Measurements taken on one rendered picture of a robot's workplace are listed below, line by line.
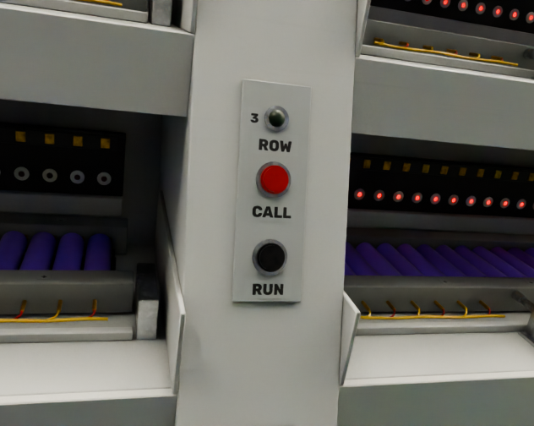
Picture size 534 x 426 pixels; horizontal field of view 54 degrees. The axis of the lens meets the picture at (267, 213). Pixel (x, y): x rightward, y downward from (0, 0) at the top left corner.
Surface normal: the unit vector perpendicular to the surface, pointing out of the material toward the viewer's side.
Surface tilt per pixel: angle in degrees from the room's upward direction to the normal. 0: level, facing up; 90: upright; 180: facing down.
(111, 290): 110
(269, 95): 90
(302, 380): 90
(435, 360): 21
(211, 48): 90
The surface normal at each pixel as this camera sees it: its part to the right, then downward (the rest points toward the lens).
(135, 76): 0.25, 0.36
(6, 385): 0.15, -0.93
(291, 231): 0.28, 0.02
